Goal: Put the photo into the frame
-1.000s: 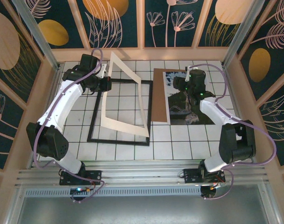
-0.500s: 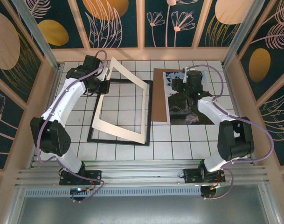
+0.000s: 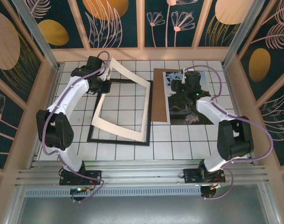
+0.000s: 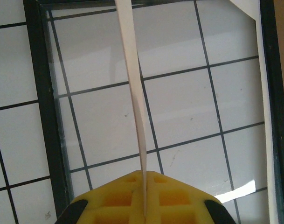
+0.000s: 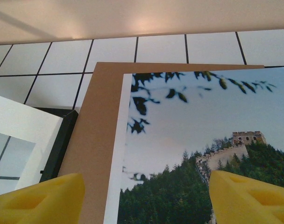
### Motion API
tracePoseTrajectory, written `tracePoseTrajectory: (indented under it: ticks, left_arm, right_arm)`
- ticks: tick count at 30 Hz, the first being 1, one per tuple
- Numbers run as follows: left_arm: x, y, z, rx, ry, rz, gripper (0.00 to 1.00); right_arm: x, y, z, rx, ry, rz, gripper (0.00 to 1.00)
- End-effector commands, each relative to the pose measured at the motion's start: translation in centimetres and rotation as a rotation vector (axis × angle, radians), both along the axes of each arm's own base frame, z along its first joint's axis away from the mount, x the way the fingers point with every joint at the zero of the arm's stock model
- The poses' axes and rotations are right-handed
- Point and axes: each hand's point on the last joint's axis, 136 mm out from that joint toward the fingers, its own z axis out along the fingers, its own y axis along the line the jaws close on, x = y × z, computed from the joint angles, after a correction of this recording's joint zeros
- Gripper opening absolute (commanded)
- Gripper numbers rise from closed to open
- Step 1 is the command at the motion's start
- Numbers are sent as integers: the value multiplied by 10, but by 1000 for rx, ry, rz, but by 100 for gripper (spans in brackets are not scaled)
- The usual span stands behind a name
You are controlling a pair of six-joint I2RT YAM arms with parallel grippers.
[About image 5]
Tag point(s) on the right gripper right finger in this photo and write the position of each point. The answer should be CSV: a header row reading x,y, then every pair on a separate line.
x,y
253,200

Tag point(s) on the black picture frame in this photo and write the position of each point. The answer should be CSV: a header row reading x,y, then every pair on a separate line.
x,y
62,144

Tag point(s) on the white mat board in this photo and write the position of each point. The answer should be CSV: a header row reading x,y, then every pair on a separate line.
x,y
27,116

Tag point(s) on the clear plastic sheet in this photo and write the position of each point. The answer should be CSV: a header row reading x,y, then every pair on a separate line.
x,y
15,151

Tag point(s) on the landscape photo print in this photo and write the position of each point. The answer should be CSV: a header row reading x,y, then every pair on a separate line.
x,y
179,121

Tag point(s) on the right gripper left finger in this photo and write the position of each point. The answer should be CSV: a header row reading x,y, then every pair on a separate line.
x,y
46,200

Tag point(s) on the brown backing board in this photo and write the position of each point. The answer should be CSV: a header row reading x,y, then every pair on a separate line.
x,y
102,116

